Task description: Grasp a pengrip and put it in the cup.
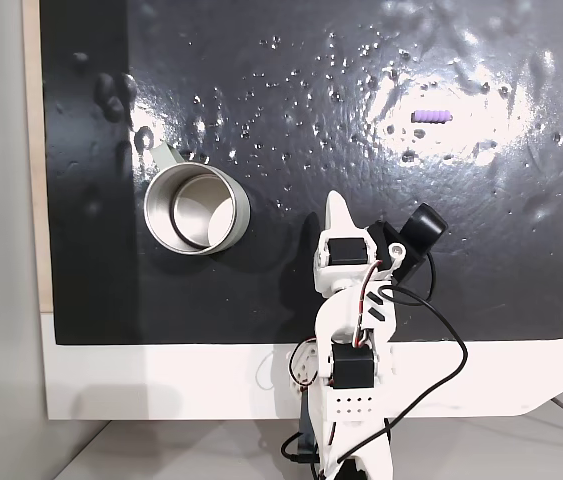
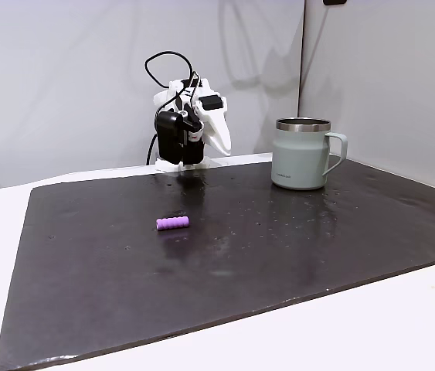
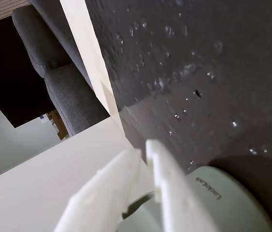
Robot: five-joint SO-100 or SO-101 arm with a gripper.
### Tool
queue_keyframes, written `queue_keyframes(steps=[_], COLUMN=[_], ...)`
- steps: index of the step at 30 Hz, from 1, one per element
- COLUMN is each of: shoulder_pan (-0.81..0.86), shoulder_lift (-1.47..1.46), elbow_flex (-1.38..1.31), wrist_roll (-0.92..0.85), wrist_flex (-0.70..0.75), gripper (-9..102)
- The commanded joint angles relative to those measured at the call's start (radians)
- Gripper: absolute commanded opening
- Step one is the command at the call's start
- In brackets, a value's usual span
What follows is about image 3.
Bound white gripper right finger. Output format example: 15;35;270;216
144;139;220;232

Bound pale wooden board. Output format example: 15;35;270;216
59;0;127;140

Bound grey fabric sofa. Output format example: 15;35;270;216
12;0;111;137

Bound brown cardboard box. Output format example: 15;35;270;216
45;109;70;140

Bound pale green steel-lined mug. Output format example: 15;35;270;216
116;165;272;232

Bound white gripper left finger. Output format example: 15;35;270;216
53;148;142;232

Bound black glossy mat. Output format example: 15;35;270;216
85;0;272;232

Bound black flat panel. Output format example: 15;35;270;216
0;16;56;129

